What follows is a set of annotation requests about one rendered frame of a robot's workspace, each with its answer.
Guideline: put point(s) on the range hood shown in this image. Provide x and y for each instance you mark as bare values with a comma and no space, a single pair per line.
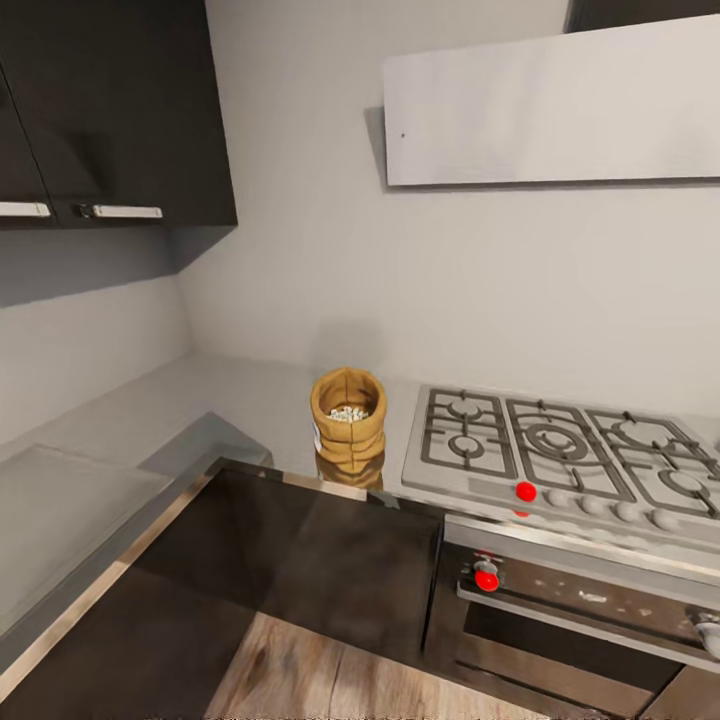
632,93

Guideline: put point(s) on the burner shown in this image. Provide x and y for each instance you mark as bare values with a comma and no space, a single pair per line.
641,473

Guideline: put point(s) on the drop in sink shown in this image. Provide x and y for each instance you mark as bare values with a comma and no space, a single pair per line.
56,508

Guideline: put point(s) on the popcorn bag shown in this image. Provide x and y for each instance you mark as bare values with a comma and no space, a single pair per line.
349,445

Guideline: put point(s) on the cabinet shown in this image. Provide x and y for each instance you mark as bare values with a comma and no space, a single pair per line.
110,117

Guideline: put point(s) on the oven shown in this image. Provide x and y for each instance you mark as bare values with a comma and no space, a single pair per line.
575,635

